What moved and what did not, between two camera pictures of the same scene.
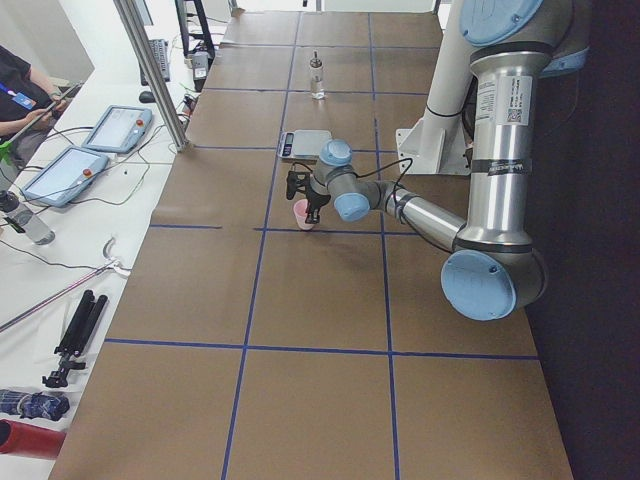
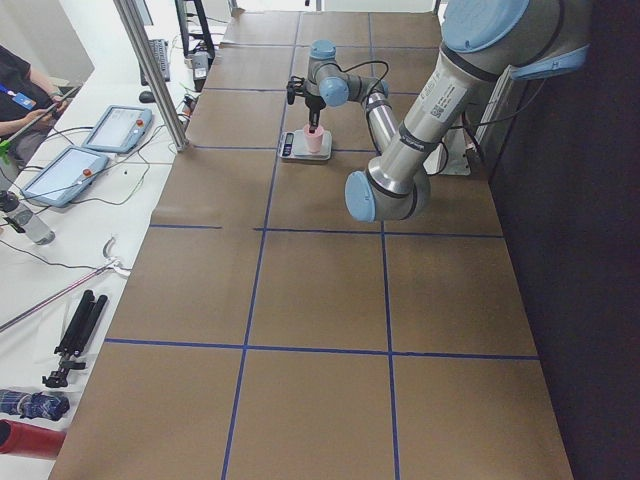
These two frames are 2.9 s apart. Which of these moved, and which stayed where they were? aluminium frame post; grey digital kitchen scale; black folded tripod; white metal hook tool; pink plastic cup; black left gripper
Moved: black left gripper; pink plastic cup
Stayed: aluminium frame post; white metal hook tool; black folded tripod; grey digital kitchen scale
